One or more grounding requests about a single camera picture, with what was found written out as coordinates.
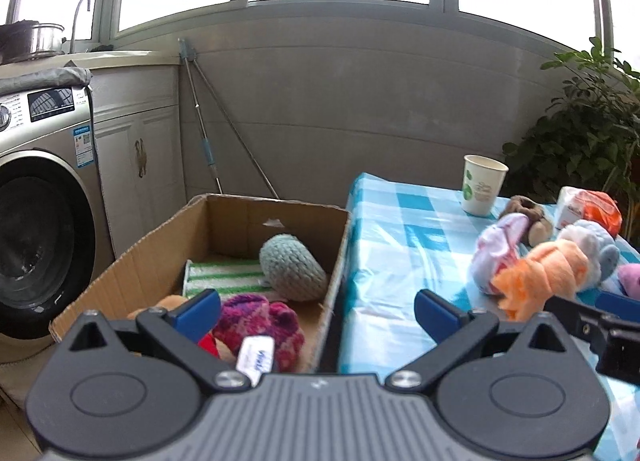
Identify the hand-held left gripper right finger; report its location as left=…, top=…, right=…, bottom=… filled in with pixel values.
left=384, top=289, right=572, bottom=394

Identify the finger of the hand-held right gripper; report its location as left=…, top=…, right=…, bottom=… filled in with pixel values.
left=544, top=296, right=640, bottom=382
left=596, top=292, right=640, bottom=323

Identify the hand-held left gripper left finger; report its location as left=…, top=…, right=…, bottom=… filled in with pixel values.
left=64, top=288, right=252, bottom=393

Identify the bear plush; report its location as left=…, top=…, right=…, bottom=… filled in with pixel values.
left=126, top=293, right=238, bottom=362

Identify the pink purple knitted hat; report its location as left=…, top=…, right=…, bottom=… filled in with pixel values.
left=212, top=293, right=306, bottom=374

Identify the orange knitted toy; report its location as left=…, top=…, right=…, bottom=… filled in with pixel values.
left=490, top=239, right=591, bottom=323

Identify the cardboard box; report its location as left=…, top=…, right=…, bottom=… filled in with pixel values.
left=49, top=194, right=351, bottom=374

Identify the teal knitted ball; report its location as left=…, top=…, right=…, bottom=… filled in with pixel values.
left=259, top=233, right=328, bottom=303

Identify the brown fuzzy boot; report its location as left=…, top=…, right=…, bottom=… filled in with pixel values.
left=499, top=195, right=555, bottom=247

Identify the pink soft toy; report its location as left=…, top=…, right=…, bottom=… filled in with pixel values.
left=617, top=263, right=640, bottom=299

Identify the green striped white cloth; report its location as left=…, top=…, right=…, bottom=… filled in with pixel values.
left=181, top=258, right=288, bottom=302

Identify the white printed label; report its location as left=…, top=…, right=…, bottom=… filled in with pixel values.
left=235, top=335, right=276, bottom=389

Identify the white blue fluffy toy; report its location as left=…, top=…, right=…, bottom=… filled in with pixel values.
left=557, top=218, right=621, bottom=292

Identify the blue checkered tablecloth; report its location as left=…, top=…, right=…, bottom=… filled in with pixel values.
left=337, top=172, right=640, bottom=461

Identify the white pink-trimmed cloth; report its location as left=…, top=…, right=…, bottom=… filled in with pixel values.
left=472, top=214, right=532, bottom=296

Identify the orange white plastic bag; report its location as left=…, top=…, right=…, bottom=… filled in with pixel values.
left=555, top=186, right=623, bottom=238

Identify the white paper cup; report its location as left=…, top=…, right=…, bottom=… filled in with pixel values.
left=461, top=154, right=509, bottom=217

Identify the white cabinet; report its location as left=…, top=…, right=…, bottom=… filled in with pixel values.
left=65, top=50, right=187, bottom=259

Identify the metal mop pole blue grip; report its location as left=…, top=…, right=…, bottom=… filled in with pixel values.
left=177, top=38, right=224, bottom=195

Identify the green potted plant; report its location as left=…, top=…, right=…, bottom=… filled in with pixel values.
left=502, top=36, right=640, bottom=242

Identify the silver washing machine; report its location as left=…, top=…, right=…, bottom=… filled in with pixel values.
left=0, top=86, right=116, bottom=342

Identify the thin metal pole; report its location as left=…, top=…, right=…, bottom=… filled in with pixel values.
left=192, top=58, right=281, bottom=199

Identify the grey cloth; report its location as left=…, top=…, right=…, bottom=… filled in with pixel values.
left=0, top=66, right=94, bottom=94

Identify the steel pot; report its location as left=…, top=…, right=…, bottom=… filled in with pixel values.
left=27, top=22, right=67, bottom=56

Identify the metal faucet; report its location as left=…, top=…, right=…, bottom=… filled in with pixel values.
left=70, top=0, right=92, bottom=53

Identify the black pot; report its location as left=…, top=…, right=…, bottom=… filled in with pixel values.
left=0, top=20, right=38, bottom=63

